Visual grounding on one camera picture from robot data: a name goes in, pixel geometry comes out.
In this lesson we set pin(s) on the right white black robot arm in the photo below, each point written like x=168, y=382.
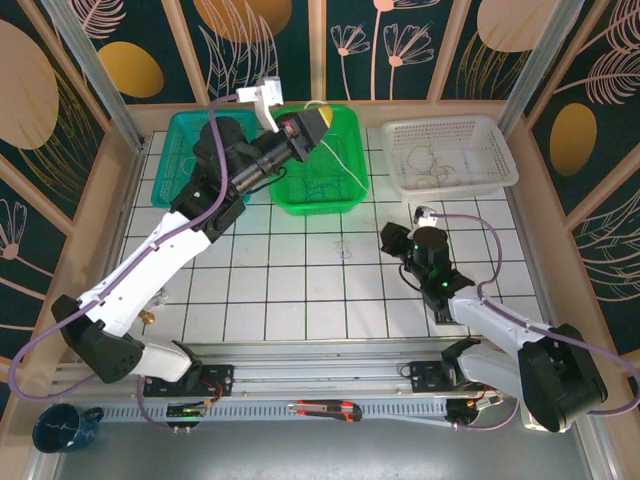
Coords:
x=490, y=320

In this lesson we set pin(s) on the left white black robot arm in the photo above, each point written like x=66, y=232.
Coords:
x=150, y=260

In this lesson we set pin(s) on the green plastic basket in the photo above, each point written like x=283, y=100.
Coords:
x=345, y=130

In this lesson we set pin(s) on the teal plastic basket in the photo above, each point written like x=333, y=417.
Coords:
x=172, y=165

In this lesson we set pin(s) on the white plastic basket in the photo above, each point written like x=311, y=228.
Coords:
x=480, y=135

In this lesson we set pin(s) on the clear plastic piece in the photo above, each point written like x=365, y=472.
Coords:
x=161, y=298

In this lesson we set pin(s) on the red black utility knife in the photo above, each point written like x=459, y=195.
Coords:
x=325, y=410

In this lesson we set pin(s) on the small brass fitting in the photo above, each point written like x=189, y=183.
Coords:
x=147, y=316

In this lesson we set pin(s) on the small black circuit board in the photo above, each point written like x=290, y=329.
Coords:
x=187, y=411

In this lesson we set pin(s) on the dark blue mug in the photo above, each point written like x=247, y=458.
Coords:
x=57, y=430

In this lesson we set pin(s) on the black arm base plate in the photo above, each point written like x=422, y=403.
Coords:
x=222, y=380
x=425, y=377

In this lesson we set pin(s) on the aluminium mounting rail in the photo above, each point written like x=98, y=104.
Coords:
x=325, y=372

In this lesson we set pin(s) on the aluminium frame post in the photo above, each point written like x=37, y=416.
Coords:
x=95, y=70
x=540, y=60

